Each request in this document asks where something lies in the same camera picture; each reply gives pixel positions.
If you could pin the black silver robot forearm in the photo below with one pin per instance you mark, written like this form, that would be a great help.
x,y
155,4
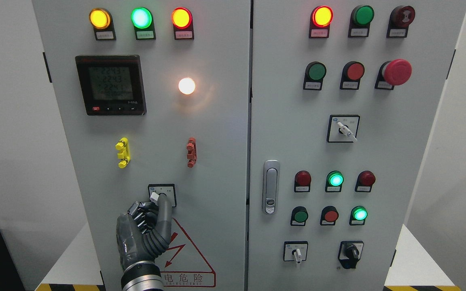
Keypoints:
x,y
142,276

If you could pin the black rotary knob switch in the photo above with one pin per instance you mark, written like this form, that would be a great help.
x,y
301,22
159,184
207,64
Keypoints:
x,y
350,253

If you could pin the grey right cabinet door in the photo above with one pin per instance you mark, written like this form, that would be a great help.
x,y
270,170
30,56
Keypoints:
x,y
345,93

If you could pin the red push button lower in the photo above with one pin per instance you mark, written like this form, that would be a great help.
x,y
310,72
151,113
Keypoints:
x,y
329,216

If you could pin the black digital power meter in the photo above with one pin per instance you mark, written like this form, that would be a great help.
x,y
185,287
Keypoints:
x,y
112,85

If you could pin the red terminal clip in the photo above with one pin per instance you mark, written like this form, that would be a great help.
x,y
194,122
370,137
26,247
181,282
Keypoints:
x,y
191,152

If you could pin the green lit push button lower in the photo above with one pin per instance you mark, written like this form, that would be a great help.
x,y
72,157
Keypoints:
x,y
358,216

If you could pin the green push button top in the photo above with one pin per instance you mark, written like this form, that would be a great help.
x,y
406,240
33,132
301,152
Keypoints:
x,y
360,21

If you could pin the green push button second row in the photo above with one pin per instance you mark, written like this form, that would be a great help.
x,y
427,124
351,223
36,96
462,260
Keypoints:
x,y
314,75

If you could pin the red emergency stop mushroom button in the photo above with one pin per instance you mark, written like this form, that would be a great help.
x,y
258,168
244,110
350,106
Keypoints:
x,y
393,73

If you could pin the small white lever switch bottom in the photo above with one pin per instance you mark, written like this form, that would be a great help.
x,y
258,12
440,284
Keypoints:
x,y
295,251

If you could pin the silver cabinet door handle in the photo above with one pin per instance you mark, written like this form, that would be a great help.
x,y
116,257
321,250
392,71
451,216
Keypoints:
x,y
270,186

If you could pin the yellow terminal clip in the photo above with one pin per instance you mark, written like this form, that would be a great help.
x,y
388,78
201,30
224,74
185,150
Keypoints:
x,y
123,152

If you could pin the green lit indicator middle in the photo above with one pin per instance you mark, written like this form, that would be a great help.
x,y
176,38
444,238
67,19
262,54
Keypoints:
x,y
334,182

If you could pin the red push button second row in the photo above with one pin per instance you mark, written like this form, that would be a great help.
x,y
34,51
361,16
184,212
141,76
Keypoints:
x,y
351,75

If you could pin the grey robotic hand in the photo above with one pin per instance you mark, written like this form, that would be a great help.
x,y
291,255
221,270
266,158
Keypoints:
x,y
144,232

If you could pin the dark red indicator right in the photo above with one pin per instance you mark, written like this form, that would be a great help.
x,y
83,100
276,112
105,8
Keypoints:
x,y
365,181

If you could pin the orange red indicator light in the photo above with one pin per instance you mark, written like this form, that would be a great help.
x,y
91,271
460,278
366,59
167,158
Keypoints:
x,y
182,21

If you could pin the dark red indicator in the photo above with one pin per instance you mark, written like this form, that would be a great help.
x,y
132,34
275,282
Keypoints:
x,y
302,182
365,181

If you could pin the small clear lamp bulb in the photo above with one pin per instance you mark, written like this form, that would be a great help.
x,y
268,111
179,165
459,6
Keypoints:
x,y
187,85

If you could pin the dark red buzzer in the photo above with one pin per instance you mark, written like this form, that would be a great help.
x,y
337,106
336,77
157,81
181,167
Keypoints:
x,y
400,20

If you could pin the white lever switch right door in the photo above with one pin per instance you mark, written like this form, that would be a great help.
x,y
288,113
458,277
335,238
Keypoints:
x,y
343,128

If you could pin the white lever selector switch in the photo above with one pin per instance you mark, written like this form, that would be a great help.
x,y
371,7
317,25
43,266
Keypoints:
x,y
168,189

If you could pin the grey left cabinet door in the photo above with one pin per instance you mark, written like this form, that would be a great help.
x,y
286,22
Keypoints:
x,y
211,196

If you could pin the grey cabinet door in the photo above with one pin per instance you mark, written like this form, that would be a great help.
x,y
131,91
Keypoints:
x,y
211,196
345,93

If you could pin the dark red indicator left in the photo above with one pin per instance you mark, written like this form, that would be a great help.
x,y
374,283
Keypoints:
x,y
302,182

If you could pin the red electric danger warning sticker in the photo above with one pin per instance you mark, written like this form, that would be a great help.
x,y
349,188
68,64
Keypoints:
x,y
183,264

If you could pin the green lit indicator light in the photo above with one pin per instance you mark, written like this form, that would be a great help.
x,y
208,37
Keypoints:
x,y
143,23

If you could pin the red lit indicator right door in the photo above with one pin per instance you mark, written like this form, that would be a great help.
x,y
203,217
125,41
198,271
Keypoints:
x,y
319,22

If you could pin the yellow indicator light top left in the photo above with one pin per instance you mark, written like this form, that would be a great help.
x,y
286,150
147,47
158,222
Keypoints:
x,y
102,23

